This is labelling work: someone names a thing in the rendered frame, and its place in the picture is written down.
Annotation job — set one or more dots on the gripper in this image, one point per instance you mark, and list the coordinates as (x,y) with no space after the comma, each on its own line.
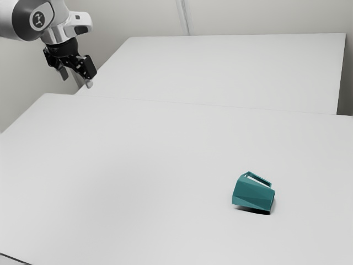
(63,49)

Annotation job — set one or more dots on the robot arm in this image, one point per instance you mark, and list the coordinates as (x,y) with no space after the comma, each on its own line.
(33,19)

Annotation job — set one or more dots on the teal faceted mug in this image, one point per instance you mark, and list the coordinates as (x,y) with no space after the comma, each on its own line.
(253,196)

